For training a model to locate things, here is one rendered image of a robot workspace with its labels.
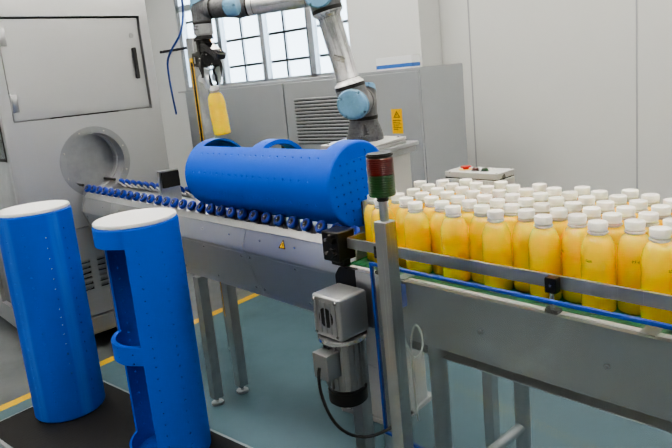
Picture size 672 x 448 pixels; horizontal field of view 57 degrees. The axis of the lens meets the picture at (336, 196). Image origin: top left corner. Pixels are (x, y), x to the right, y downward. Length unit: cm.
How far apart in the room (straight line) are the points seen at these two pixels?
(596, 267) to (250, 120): 344
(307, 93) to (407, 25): 107
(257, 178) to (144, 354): 70
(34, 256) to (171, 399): 83
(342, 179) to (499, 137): 295
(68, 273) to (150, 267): 69
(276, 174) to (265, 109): 231
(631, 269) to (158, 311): 145
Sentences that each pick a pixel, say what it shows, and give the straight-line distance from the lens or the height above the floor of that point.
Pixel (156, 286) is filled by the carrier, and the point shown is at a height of 82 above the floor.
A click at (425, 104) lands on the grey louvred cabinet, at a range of 363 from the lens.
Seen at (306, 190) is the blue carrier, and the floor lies 109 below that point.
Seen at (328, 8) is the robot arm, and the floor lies 168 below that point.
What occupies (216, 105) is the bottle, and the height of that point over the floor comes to 137.
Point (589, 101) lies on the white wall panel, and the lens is 453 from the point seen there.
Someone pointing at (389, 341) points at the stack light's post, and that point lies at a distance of 153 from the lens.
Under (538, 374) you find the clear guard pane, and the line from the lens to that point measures 144.
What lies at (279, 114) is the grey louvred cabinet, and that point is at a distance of 430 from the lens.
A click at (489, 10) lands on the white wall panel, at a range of 478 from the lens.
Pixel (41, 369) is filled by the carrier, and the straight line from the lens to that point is 286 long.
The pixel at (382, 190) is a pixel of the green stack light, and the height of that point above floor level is 118.
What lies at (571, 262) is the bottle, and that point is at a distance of 145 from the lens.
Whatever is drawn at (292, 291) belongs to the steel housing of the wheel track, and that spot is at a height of 69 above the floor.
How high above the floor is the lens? 144
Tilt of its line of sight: 11 degrees down
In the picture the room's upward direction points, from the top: 6 degrees counter-clockwise
